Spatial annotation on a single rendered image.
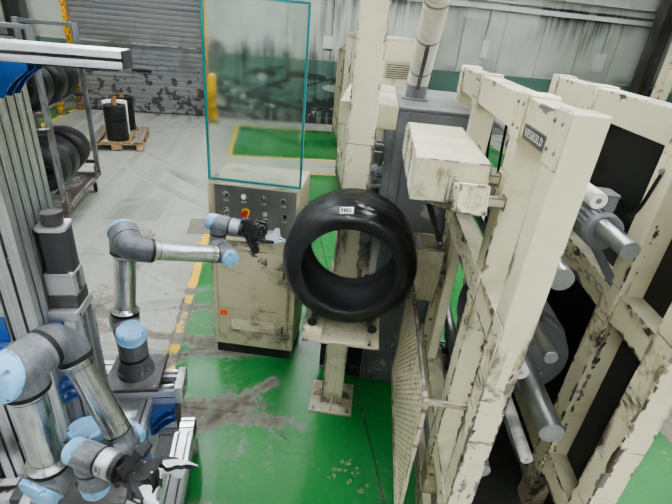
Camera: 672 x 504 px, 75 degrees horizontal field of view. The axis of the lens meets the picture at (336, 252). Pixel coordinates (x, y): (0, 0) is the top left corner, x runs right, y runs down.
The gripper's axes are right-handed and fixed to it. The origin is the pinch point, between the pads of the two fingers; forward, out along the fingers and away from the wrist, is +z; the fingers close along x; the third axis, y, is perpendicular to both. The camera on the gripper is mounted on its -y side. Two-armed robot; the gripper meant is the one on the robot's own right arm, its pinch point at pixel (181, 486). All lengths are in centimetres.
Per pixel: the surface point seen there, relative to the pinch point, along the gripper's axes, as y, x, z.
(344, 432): 89, -135, 17
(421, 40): -127, -164, 17
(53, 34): -136, -704, -806
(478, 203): -72, -68, 57
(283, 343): 68, -175, -42
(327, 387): 72, -149, -1
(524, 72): -204, -1165, 137
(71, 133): -17, -334, -383
